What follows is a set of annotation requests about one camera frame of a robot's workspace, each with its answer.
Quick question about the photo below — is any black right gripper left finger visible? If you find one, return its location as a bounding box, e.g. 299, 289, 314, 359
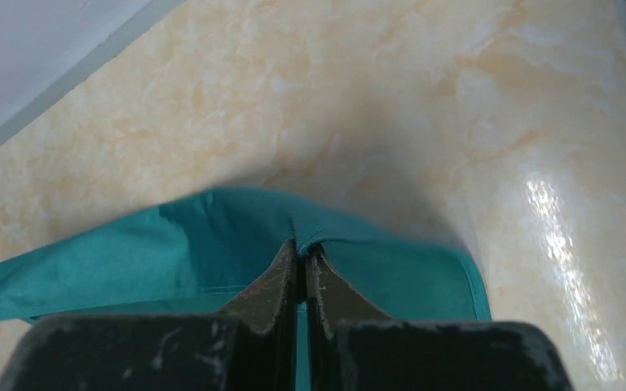
0, 241, 298, 390

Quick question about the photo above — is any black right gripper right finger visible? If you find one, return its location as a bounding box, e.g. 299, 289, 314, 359
305, 246, 573, 390

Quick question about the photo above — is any teal cloth napkin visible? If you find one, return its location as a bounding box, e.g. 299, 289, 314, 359
0, 187, 492, 391

